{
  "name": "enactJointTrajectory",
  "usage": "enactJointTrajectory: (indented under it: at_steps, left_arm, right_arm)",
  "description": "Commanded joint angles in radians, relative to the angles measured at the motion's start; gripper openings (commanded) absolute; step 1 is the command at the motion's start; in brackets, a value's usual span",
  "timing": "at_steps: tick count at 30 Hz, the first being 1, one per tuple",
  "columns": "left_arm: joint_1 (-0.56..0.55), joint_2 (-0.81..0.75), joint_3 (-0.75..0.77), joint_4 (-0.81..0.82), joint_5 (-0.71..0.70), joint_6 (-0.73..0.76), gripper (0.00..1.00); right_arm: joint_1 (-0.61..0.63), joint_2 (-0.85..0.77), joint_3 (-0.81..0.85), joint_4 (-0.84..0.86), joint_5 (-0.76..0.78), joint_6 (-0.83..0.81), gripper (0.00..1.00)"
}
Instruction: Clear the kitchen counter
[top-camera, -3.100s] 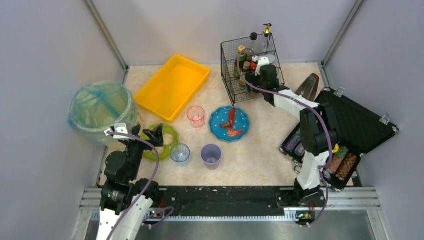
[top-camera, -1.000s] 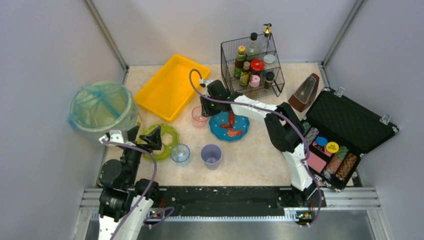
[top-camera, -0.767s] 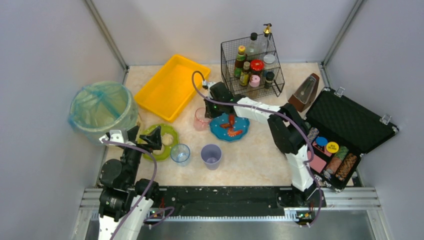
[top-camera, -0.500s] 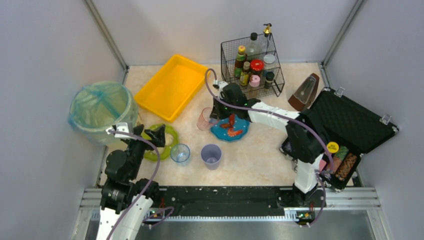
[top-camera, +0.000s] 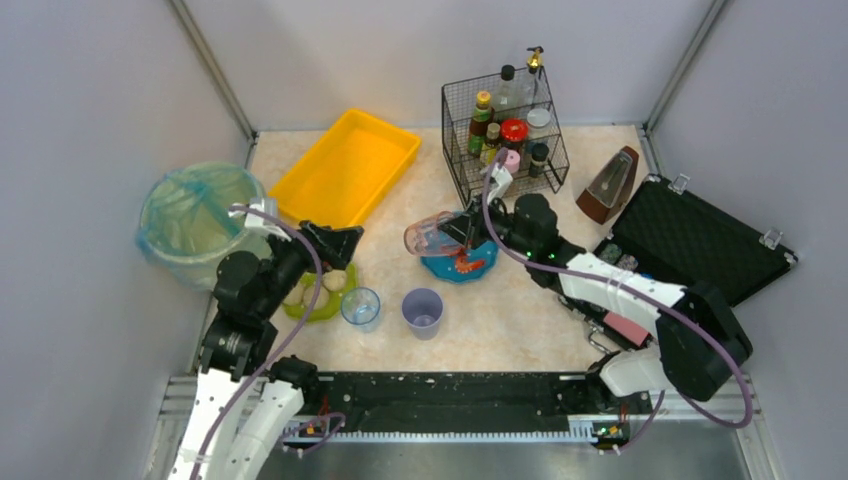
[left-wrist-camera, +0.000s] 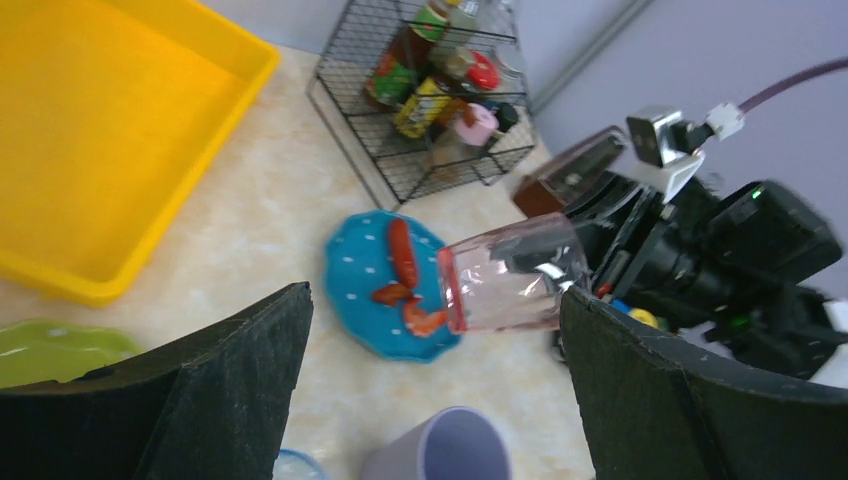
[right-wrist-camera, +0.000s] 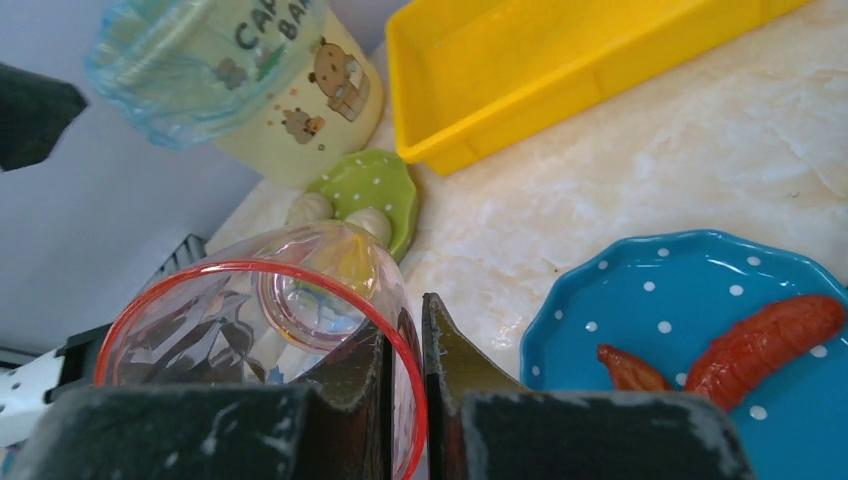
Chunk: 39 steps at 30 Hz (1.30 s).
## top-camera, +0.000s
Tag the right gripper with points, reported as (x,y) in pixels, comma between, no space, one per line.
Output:
(478,225)

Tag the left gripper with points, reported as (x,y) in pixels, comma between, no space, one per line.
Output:
(319,242)

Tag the pink transparent cup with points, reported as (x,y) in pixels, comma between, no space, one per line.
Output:
(425,239)

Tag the blue dotted plate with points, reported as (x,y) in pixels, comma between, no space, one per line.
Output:
(442,267)

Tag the blue transparent cup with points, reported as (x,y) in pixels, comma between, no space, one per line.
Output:
(361,308)

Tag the pink lid spice jar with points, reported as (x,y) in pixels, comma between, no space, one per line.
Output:
(511,161)

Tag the purple plastic cup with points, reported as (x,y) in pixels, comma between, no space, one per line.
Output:
(422,310)

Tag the small black lid jar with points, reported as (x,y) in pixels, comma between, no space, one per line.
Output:
(538,159)

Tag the red lid sauce jar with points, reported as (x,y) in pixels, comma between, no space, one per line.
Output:
(513,134)

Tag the yellow cap sauce bottle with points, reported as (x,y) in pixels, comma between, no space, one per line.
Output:
(480,119)

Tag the silver lid white can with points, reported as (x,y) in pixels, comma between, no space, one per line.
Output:
(538,121)

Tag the black cap dark bottle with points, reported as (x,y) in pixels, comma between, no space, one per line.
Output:
(504,100)

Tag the gold pump clear bottle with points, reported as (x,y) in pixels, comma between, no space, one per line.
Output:
(531,92)

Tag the small yellow oil bottle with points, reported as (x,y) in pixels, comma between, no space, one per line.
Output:
(491,145)

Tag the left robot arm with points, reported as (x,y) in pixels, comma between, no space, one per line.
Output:
(243,402)

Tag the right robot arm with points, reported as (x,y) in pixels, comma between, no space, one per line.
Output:
(699,345)

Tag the sliced sausage piece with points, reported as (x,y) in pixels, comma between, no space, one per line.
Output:
(464,263)

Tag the white steamed bun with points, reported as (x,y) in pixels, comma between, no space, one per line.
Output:
(335,280)
(295,296)
(316,295)

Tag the yellow plastic tray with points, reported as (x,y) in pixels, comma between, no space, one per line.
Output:
(341,179)

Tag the green dotted plate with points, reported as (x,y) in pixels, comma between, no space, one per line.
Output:
(333,307)

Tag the brown metronome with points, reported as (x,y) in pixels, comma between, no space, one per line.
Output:
(610,190)

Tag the trash bin with green bag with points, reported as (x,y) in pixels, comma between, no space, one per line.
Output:
(185,226)

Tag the black poker chip case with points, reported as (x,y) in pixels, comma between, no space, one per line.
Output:
(672,235)

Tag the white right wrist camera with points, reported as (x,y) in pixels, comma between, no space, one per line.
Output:
(498,183)

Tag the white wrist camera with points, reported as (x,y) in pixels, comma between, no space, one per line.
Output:
(262,218)
(498,183)

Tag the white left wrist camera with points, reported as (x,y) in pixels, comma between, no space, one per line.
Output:
(262,218)

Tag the black wire rack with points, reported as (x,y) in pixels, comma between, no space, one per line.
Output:
(458,102)

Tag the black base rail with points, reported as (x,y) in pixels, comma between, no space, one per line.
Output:
(547,407)

